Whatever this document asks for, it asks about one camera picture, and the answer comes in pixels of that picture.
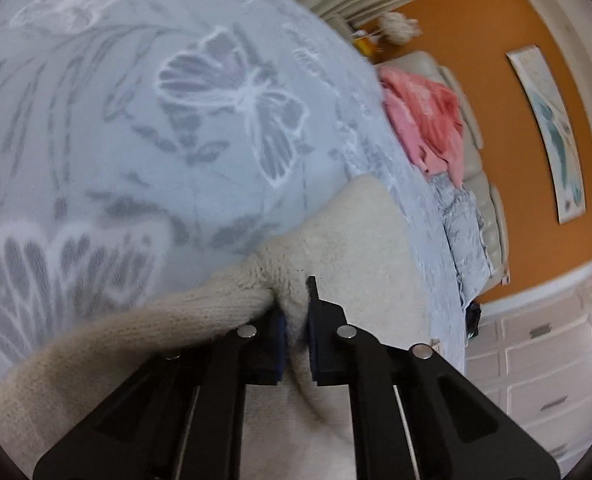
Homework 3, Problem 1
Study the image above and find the pink garment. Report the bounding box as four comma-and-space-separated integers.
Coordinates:
378, 66, 465, 188

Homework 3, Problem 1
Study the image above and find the framed wall painting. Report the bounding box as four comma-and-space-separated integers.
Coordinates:
506, 45, 587, 225

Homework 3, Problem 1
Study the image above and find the white fluffy ornament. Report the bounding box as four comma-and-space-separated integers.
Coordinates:
378, 11, 421, 46

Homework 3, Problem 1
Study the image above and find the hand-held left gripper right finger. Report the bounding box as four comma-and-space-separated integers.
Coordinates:
306, 276, 560, 480

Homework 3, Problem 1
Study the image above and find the grey crumpled quilt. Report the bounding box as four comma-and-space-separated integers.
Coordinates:
428, 172, 494, 306

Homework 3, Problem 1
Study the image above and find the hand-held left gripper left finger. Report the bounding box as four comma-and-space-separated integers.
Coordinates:
32, 310, 289, 480

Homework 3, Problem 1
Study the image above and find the butterfly printed grey blanket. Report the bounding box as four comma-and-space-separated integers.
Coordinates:
0, 0, 469, 396

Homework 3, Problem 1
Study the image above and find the white wardrobe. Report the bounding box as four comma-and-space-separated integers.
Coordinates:
463, 260, 592, 476

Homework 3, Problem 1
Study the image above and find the cream padded headboard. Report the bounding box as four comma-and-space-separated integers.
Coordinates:
376, 50, 509, 291

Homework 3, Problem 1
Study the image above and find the cream knit sweater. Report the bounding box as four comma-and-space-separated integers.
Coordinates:
0, 174, 431, 480

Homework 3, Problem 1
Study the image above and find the black object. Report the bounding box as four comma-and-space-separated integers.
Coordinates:
466, 301, 482, 338

